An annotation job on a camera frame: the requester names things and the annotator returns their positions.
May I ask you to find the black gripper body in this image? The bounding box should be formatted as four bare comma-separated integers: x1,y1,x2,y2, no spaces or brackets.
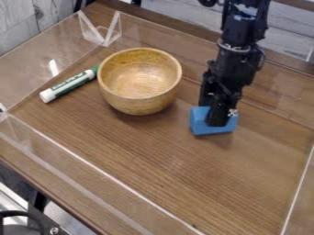
203,39,265,99

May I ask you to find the clear acrylic corner bracket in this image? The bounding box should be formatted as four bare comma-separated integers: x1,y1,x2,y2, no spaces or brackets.
78,11,122,47

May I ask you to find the blue foam block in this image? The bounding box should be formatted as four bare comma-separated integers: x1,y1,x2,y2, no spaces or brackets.
188,106,239,136

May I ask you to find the green white marker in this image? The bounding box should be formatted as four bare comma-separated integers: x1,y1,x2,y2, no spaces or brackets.
39,65,99,103

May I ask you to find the clear acrylic tray wall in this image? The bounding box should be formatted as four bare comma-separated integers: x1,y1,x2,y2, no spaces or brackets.
0,5,314,235

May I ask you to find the brown wooden bowl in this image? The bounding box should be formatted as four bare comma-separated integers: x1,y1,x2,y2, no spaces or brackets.
98,48,183,116

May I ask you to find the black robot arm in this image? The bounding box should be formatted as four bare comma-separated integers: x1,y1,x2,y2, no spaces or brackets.
199,0,271,127

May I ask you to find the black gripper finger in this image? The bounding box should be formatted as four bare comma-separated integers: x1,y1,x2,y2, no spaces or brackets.
206,93,239,127
199,78,217,106

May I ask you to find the black metal table bracket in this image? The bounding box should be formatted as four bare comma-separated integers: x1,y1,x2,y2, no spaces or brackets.
27,191,71,235

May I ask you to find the black cable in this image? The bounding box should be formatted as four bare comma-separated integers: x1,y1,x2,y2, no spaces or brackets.
0,209,32,235

